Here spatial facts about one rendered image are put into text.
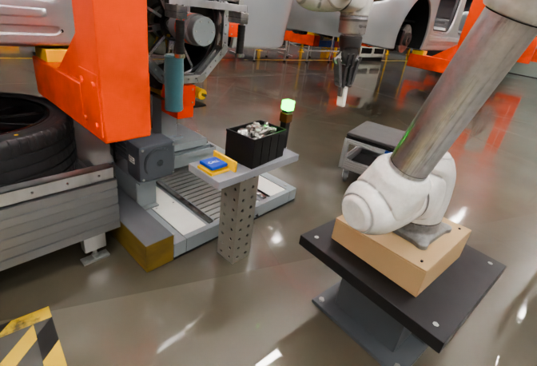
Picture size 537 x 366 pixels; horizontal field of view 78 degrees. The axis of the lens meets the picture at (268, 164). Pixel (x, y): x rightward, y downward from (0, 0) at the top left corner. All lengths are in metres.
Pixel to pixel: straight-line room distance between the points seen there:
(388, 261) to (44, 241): 1.13
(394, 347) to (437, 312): 0.27
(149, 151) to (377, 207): 0.98
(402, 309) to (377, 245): 0.18
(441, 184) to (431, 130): 0.28
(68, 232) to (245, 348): 0.74
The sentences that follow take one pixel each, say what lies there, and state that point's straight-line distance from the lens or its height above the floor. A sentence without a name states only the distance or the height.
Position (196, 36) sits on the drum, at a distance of 1.63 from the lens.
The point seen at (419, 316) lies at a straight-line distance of 1.05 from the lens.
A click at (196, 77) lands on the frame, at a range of 1.85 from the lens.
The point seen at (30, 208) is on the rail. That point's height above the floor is 0.32.
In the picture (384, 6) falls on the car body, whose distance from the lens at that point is 3.94.
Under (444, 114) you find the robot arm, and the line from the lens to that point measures 0.78.
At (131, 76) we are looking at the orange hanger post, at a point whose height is 0.74.
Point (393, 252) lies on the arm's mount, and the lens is 1.06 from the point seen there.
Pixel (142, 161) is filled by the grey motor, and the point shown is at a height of 0.34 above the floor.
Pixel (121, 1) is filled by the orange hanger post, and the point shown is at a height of 0.95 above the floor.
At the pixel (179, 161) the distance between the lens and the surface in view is 1.97.
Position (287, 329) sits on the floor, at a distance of 1.28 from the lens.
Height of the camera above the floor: 0.98
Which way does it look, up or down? 25 degrees down
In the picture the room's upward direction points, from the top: 8 degrees clockwise
